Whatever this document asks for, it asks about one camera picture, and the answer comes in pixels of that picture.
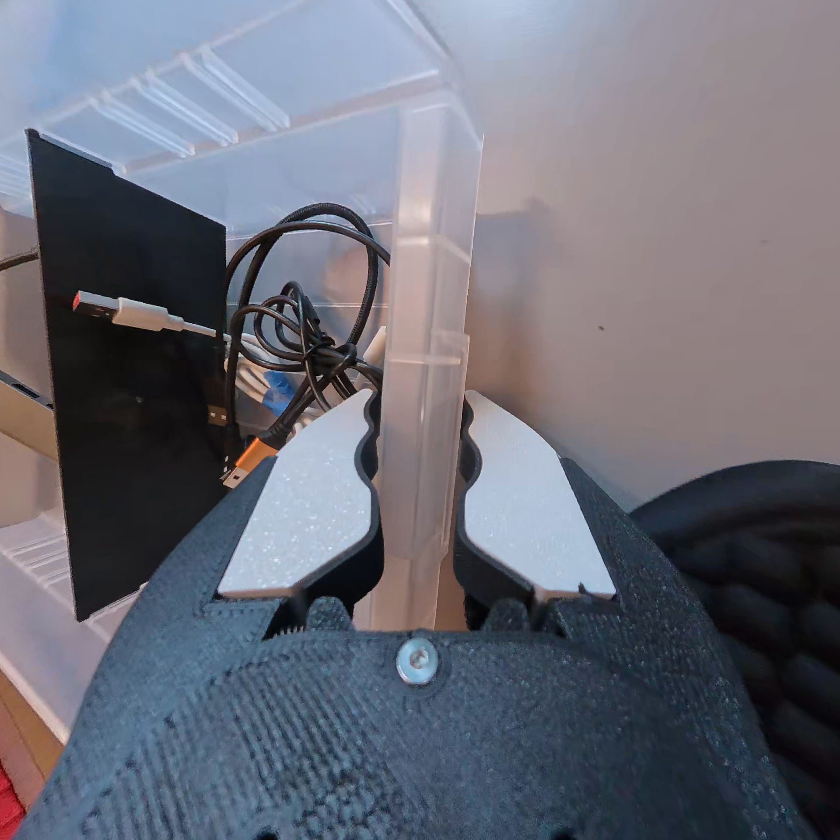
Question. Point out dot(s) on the clear plastic storage bin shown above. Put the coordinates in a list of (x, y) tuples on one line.
[(315, 164)]

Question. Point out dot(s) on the black flat panel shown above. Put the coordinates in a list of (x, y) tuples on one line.
[(131, 426)]

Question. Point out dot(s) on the black knitted cushion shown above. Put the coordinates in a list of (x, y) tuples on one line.
[(774, 590)]

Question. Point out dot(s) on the grey metal device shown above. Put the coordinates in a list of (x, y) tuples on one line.
[(19, 417)]

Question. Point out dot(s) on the blue plastic item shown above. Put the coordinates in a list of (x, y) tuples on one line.
[(277, 390)]

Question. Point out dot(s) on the red cloth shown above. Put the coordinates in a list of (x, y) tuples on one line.
[(8, 807)]

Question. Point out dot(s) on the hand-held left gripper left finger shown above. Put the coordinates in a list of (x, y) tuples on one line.
[(308, 512)]

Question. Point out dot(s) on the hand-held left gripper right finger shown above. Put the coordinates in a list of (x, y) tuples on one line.
[(531, 512)]

